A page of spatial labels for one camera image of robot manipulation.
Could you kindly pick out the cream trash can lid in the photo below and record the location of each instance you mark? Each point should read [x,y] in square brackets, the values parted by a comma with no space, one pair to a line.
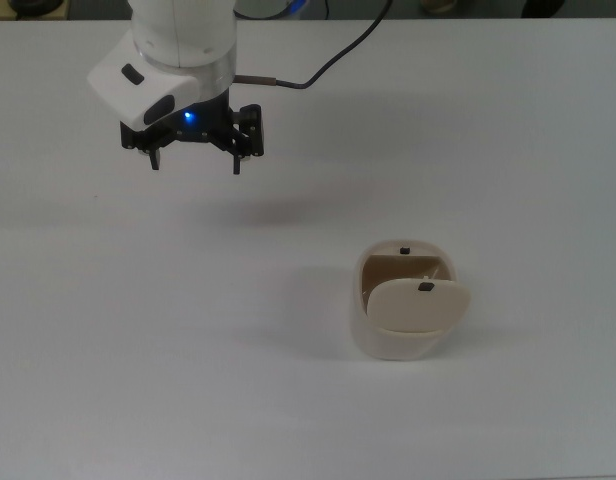
[418,307]

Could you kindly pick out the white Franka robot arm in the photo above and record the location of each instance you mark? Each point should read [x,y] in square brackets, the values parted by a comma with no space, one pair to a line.
[180,35]

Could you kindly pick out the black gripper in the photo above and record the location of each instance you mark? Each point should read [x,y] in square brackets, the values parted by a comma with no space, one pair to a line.
[203,122]

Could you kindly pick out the small white trash can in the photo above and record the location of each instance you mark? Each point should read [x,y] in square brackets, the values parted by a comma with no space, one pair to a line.
[388,345]

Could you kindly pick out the blue and white object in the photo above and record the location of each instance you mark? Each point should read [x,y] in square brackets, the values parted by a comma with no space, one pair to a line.
[295,4]

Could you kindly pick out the wooden box with dark object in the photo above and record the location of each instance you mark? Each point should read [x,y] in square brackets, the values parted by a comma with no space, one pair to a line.
[23,9]

